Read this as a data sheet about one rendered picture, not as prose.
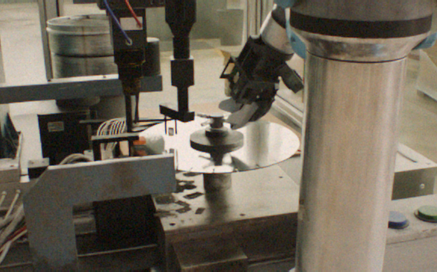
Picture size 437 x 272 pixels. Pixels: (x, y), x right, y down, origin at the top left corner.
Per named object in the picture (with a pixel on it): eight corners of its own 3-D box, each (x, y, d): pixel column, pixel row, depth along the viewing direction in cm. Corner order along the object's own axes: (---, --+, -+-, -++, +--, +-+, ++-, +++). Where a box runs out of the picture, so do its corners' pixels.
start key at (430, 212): (432, 214, 93) (433, 203, 92) (446, 224, 89) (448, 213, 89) (411, 217, 92) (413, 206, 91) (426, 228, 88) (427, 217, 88)
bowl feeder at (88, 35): (143, 111, 201) (138, 11, 189) (157, 137, 173) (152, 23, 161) (57, 119, 193) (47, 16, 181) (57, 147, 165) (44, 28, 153)
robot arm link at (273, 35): (293, 11, 97) (318, 40, 93) (281, 32, 100) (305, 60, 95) (262, 6, 93) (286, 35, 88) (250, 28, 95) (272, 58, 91)
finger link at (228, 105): (205, 117, 108) (225, 81, 102) (229, 117, 111) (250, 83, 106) (212, 128, 106) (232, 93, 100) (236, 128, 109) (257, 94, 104)
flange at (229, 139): (248, 132, 115) (248, 121, 114) (238, 151, 104) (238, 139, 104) (197, 129, 117) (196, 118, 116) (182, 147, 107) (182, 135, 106)
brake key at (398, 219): (396, 219, 91) (398, 208, 90) (410, 230, 87) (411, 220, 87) (375, 223, 90) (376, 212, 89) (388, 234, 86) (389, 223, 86)
